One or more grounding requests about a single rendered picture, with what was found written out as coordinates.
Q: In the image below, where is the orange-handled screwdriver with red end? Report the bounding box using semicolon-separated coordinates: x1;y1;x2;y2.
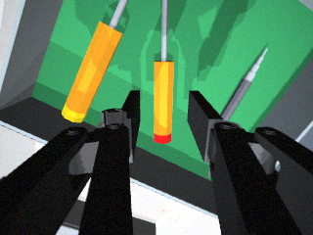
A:
155;0;174;144

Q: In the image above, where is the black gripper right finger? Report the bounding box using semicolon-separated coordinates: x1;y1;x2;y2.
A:
187;90;313;235

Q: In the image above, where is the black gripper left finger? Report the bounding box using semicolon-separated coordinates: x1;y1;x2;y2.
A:
0;90;141;235

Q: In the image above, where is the orange-handled screwdriver with yellow band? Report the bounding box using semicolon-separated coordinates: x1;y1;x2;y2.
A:
62;0;128;122

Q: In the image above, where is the dark grey drawer chest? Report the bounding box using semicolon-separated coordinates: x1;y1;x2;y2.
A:
0;0;313;219

